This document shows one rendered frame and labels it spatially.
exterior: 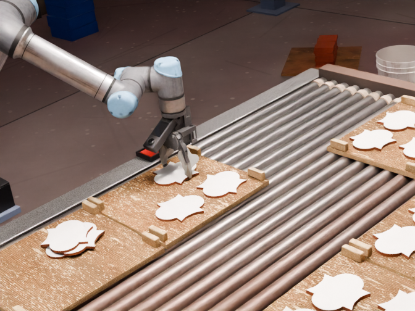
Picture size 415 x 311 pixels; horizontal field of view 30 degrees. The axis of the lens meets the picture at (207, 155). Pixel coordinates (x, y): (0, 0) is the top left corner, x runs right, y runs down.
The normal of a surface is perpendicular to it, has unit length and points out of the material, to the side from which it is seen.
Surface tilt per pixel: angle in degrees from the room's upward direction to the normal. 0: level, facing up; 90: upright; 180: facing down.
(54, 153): 0
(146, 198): 0
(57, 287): 0
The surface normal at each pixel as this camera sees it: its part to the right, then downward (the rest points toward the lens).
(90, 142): -0.11, -0.88
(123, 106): -0.15, 0.51
